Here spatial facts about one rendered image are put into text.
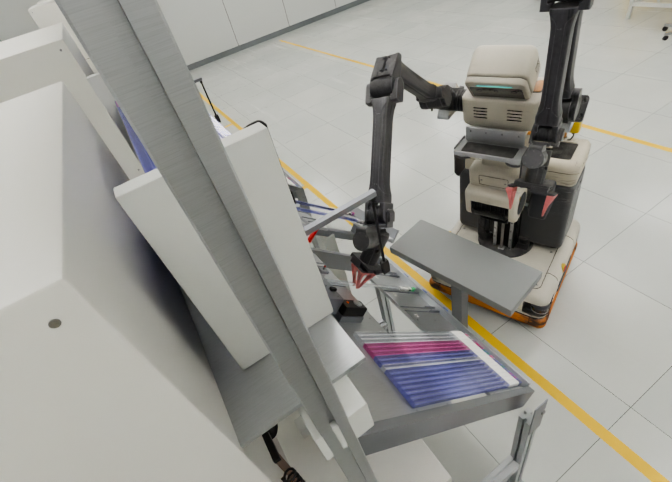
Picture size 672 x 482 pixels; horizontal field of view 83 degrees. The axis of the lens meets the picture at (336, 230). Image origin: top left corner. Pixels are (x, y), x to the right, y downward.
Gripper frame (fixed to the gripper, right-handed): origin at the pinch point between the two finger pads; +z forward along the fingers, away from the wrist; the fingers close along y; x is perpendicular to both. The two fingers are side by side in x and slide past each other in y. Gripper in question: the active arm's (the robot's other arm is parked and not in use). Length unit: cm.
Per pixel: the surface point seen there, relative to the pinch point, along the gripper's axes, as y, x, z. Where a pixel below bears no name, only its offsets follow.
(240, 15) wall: -758, 210, -105
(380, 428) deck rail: 48, -33, -4
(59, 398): 48, -80, -24
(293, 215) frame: 37, -58, -38
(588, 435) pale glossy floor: 59, 104, 36
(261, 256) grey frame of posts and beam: 52, -70, -40
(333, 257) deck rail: -18.9, 3.6, 1.4
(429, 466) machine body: 44, 11, 32
